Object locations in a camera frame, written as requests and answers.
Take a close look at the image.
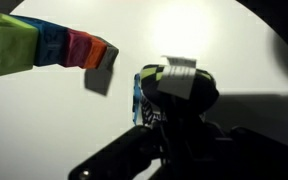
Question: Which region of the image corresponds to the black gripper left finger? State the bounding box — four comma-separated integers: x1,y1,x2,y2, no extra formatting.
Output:
67,124,165,180

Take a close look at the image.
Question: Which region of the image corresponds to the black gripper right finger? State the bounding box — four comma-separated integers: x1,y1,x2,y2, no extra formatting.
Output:
214,123,288,180

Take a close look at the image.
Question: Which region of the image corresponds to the black white plush cube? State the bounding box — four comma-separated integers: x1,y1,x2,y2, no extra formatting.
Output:
131,55,220,128

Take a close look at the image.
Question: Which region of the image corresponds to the grey toy cube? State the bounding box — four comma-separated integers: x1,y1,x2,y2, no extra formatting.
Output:
96,36,120,72

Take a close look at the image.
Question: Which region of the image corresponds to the orange toy cube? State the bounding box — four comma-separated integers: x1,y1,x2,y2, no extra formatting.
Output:
83,35,109,70

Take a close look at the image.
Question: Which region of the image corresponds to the magenta toy cube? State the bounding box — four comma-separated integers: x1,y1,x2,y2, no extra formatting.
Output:
63,28,94,69

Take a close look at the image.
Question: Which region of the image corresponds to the blue toy cube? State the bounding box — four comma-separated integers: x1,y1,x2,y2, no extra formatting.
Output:
13,14,69,68

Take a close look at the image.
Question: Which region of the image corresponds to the lime toy cube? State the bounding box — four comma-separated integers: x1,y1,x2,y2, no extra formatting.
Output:
0,11,39,78

